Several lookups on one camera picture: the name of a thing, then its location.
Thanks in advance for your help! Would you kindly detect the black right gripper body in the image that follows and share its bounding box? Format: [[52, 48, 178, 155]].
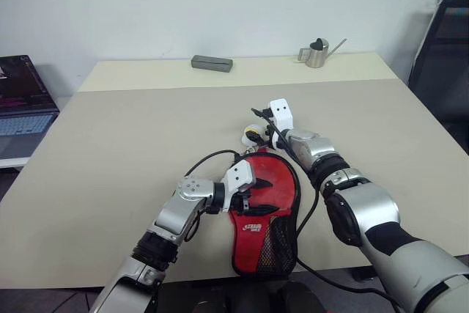
[[264, 122, 278, 146]]

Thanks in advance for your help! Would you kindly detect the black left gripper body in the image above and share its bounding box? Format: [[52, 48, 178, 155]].
[[229, 183, 258, 218]]

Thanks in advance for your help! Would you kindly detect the white yellow ball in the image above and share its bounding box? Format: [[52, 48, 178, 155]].
[[241, 124, 267, 145]]

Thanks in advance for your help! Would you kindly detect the red black mesh paddle case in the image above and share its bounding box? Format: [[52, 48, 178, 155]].
[[226, 147, 302, 277]]

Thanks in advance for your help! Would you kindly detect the grey rectangular box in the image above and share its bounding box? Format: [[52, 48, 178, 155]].
[[191, 54, 234, 73]]

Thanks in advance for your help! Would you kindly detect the small metal watering can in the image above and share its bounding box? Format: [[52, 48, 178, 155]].
[[298, 37, 348, 69]]

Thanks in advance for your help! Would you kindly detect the black chair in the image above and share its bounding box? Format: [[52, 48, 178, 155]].
[[407, 0, 469, 134]]

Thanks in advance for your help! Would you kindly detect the open laptop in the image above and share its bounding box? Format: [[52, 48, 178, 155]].
[[0, 54, 60, 160]]

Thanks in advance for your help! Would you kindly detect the white side desk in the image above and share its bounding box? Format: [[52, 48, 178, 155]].
[[0, 156, 31, 170]]

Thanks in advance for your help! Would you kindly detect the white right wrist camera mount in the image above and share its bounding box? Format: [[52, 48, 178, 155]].
[[269, 97, 295, 150]]

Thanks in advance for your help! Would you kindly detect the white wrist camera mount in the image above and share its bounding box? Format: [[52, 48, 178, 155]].
[[219, 161, 256, 213], [269, 97, 295, 150]]

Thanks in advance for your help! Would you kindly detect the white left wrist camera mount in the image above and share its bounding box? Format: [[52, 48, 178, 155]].
[[219, 161, 256, 213]]

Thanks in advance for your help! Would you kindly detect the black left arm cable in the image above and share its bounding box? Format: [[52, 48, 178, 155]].
[[182, 150, 243, 243]]

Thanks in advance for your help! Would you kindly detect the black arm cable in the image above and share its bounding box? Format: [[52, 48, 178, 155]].
[[182, 150, 243, 243], [251, 106, 404, 313]]

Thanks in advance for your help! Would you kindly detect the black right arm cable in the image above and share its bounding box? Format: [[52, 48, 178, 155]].
[[251, 106, 404, 313]]

